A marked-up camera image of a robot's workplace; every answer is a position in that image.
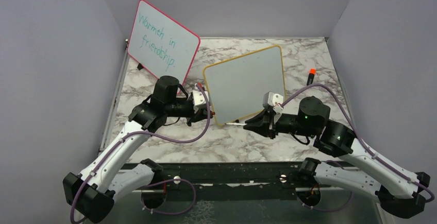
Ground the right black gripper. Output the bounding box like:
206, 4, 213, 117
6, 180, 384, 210
244, 107, 317, 139

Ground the white whiteboard marker pen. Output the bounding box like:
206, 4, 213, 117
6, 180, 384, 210
225, 122, 246, 126

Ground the yellow framed whiteboard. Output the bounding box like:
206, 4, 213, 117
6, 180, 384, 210
203, 45, 286, 126

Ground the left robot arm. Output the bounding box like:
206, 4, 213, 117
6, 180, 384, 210
62, 76, 213, 223

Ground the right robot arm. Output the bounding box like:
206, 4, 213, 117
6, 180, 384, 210
243, 92, 430, 219

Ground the pink framed whiteboard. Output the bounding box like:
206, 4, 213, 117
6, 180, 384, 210
127, 0, 201, 84

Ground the orange capped black marker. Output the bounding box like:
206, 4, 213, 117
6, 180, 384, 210
306, 68, 316, 85

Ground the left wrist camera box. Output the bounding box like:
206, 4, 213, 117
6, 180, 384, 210
192, 90, 207, 109

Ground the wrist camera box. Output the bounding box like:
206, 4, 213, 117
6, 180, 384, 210
192, 90, 207, 109
262, 91, 284, 113

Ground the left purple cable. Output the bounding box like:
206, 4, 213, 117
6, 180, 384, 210
70, 84, 212, 224

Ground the purple cable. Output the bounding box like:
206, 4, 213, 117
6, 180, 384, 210
278, 83, 436, 213
70, 84, 212, 224

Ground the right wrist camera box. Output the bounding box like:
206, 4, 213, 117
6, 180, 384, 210
262, 91, 284, 113

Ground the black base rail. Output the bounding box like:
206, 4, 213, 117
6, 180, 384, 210
94, 159, 332, 203

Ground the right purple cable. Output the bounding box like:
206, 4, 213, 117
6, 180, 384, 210
278, 83, 436, 213

